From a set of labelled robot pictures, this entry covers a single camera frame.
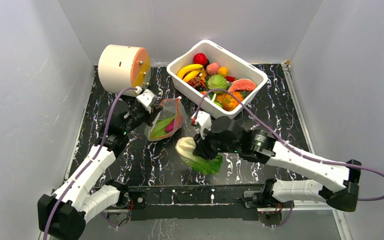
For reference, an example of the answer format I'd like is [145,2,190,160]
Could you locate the red apple toy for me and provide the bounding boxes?
[193,52,208,66]

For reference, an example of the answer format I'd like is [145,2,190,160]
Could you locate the napa cabbage toy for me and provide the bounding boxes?
[175,137,223,175]

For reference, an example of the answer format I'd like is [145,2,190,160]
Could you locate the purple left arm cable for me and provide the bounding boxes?
[42,86,143,240]

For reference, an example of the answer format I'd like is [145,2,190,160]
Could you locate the white plastic bin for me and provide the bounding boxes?
[166,39,268,105]

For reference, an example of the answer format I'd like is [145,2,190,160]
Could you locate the clear zip bag orange zipper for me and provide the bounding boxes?
[145,96,187,142]

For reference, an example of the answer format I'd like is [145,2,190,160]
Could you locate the round green cabbage toy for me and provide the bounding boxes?
[207,74,228,90]

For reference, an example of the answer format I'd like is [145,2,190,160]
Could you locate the green leaf toy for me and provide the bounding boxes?
[150,116,175,139]

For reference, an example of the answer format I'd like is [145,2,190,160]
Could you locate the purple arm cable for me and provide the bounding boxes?
[42,86,143,240]
[191,88,384,228]

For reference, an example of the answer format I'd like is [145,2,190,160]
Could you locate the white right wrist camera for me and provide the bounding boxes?
[191,110,212,139]

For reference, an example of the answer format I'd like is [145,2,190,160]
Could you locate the peach toy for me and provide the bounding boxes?
[205,62,220,76]

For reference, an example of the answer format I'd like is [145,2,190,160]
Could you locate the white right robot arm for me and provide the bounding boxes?
[192,112,361,212]

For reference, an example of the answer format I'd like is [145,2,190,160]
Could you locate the watermelon slice toy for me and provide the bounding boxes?
[228,78,257,92]

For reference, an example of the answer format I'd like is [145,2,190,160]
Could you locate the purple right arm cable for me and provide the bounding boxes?
[191,88,384,228]

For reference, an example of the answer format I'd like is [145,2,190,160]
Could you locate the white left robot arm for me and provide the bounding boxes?
[37,102,163,240]

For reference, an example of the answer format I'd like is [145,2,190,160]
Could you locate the orange fruit toy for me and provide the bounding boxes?
[217,66,229,78]

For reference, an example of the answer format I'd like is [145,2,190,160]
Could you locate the cream round drum appliance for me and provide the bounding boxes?
[97,44,152,94]

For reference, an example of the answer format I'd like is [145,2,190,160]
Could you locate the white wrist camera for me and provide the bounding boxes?
[191,110,212,139]
[135,87,157,110]

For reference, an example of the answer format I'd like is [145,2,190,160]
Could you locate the grape bunch toy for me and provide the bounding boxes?
[187,77,205,89]

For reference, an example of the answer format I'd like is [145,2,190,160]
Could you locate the yellow banana toy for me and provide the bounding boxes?
[176,64,203,79]
[183,69,201,83]

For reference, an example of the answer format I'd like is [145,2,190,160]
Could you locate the purple beet toy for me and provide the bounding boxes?
[164,118,175,134]

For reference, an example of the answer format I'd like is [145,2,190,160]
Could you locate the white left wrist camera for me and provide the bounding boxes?
[135,87,157,110]

